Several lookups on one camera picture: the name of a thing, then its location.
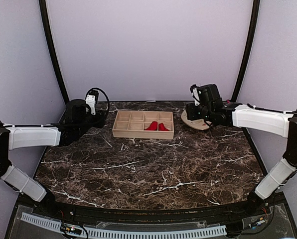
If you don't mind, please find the wooden compartment tray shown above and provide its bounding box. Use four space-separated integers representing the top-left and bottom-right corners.
112 111 174 139

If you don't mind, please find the plain red sock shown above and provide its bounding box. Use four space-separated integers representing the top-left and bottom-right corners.
158 123 169 131

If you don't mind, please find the red Santa face sock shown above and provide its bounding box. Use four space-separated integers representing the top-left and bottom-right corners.
145 121 158 131

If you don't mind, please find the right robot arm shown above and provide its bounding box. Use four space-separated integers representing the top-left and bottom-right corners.
185 101 297 216

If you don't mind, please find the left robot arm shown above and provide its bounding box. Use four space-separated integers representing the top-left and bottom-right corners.
0 100 109 217

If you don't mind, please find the cream painted ceramic plate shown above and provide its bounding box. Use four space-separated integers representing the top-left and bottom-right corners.
181 110 210 130

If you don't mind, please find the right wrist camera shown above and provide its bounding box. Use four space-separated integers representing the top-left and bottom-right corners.
190 84 222 106

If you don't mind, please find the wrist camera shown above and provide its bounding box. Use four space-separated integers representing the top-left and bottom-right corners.
85 90 99 115
190 84 222 106

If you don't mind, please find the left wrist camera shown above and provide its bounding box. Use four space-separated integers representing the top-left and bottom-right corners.
85 90 99 115

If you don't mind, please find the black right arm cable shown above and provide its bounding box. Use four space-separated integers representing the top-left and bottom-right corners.
247 104 297 120

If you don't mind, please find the left black frame post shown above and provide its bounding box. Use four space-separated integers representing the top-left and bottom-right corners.
38 0 70 104

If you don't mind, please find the black frame post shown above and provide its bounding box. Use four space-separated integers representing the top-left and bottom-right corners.
38 0 70 104
231 0 261 102

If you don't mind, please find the black front rail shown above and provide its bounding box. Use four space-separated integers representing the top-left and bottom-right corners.
18 193 284 226

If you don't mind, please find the white perforated cable duct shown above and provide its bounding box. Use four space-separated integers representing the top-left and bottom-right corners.
20 213 227 239

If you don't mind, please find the right black frame post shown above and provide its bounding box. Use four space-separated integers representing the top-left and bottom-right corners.
231 0 261 102

